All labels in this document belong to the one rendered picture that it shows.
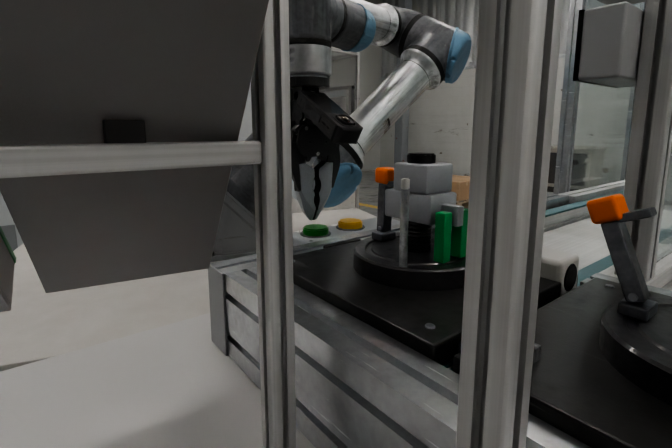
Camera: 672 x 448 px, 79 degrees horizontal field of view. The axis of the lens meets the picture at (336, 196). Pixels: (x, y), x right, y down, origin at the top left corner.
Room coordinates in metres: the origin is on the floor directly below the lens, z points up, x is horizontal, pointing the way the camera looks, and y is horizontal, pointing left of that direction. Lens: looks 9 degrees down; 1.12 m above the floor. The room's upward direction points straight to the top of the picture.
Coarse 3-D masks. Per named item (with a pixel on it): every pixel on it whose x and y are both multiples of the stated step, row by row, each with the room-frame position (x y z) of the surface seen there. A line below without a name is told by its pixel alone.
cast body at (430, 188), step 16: (416, 160) 0.42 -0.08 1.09; (432, 160) 0.42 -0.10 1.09; (400, 176) 0.42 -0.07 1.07; (416, 176) 0.41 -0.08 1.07; (432, 176) 0.40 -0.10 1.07; (448, 176) 0.42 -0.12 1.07; (400, 192) 0.42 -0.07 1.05; (416, 192) 0.41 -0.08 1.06; (432, 192) 0.40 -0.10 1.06; (448, 192) 0.42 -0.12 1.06; (416, 208) 0.41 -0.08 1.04; (432, 208) 0.39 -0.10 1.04; (448, 208) 0.40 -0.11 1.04; (432, 224) 0.40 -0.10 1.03
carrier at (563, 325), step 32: (576, 288) 0.37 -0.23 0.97; (608, 288) 0.37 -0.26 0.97; (544, 320) 0.30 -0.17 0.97; (576, 320) 0.30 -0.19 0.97; (608, 320) 0.26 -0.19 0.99; (640, 320) 0.26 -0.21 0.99; (544, 352) 0.25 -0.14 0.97; (576, 352) 0.25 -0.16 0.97; (608, 352) 0.25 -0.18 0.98; (640, 352) 0.22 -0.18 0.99; (544, 384) 0.22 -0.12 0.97; (576, 384) 0.22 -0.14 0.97; (608, 384) 0.22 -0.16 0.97; (640, 384) 0.22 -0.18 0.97; (544, 416) 0.20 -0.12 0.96; (576, 416) 0.19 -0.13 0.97; (608, 416) 0.19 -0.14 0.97; (640, 416) 0.19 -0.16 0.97
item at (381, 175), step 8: (376, 168) 0.47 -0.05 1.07; (384, 168) 0.46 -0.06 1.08; (392, 168) 0.47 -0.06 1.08; (376, 176) 0.47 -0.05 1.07; (384, 176) 0.46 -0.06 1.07; (392, 176) 0.46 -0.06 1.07; (384, 184) 0.46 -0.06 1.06; (392, 184) 0.45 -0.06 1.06; (384, 192) 0.46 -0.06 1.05; (384, 200) 0.46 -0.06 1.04; (384, 208) 0.46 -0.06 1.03; (384, 216) 0.46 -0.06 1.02; (384, 224) 0.46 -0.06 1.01
